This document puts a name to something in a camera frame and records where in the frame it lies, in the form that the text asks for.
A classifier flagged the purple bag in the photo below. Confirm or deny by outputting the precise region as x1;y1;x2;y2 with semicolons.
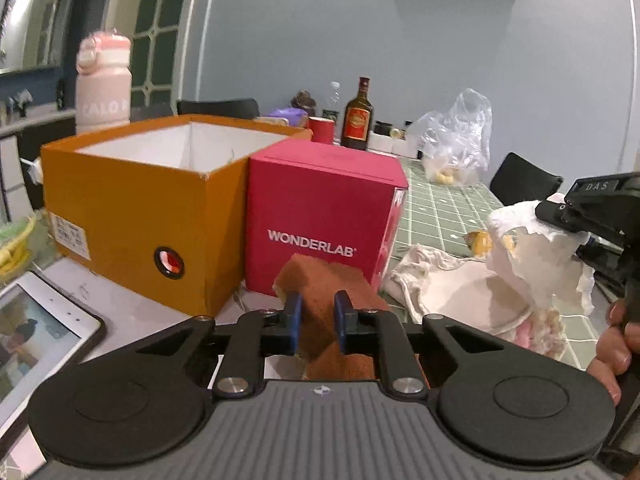
270;107;309;127

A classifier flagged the red box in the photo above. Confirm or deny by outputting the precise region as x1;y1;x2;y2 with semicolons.
244;141;410;297

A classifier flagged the brown liquor bottle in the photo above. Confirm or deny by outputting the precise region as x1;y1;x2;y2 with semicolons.
341;77;373;151

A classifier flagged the red cup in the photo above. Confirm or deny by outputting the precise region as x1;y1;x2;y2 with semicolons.
307;116;336;145

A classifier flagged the clear water bottle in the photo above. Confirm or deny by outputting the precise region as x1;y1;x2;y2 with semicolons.
322;81;343;123

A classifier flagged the brown figurine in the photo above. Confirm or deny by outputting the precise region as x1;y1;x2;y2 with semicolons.
291;90;318;116

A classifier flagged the person's right hand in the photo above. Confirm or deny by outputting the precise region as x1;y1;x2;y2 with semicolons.
586;300;632;406

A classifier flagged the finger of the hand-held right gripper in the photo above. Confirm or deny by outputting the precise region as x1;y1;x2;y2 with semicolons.
575;237;626;286
535;199;588;235

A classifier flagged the white cabinet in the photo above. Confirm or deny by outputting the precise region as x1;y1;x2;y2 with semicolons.
0;135;26;223

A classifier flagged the white plastic bag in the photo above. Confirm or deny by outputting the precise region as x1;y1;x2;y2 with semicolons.
486;199;597;316

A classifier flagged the pink water bottle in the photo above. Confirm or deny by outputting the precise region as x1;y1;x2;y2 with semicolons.
75;31;132;136

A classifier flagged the brown plush bread loaf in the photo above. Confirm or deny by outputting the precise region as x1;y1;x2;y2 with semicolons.
272;254;388;383

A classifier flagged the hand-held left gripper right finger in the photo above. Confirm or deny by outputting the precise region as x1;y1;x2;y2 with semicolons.
333;290;506;398

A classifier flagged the cream cloth bag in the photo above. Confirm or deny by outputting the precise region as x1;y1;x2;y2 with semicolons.
389;244;566;358

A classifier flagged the white tablet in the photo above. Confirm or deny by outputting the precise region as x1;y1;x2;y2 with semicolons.
0;270;107;448

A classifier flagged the glass-paned door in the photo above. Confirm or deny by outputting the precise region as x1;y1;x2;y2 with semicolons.
107;0;223;111

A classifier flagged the white ceramic container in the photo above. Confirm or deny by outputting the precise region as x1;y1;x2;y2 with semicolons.
370;132;420;159

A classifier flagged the white printed table runner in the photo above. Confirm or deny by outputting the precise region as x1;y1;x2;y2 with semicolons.
30;255;426;391

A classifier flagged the orange cardboard box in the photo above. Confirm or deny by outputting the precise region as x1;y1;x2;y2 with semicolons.
40;114;313;317

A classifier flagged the black chair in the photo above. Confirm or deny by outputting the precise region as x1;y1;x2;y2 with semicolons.
490;152;565;206
176;98;261;120

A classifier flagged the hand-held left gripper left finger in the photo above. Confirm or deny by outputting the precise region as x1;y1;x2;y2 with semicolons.
132;292;303;398

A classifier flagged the yellow soft toy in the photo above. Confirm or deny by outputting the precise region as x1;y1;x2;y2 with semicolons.
465;229;518;257

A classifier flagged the clear plastic bag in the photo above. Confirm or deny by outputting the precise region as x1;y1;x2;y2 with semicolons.
405;88;493;187

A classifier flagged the wall mirror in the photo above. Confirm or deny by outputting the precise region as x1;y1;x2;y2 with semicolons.
0;0;76;76

